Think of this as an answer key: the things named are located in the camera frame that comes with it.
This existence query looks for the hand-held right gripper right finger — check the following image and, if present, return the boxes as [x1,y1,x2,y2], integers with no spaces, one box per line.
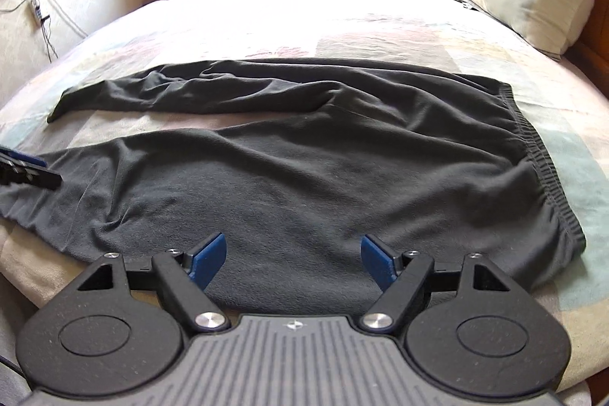
[358,235,513,334]

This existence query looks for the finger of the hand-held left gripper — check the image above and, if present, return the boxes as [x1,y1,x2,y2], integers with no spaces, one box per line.
[0,144,48,167]
[0,158,62,190]

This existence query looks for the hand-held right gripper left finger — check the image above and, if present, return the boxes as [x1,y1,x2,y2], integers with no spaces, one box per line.
[76,232,230,334]

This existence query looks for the black pants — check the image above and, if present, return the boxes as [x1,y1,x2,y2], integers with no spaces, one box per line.
[0,58,587,316]

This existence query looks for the bed with patchwork sheet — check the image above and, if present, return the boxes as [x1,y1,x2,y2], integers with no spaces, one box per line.
[0,0,609,406]

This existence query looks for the white power strip with cables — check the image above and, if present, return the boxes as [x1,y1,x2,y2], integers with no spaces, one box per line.
[35,0,90,64]

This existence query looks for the braided gripper cable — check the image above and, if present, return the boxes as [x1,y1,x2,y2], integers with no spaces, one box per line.
[0,353,24,378]

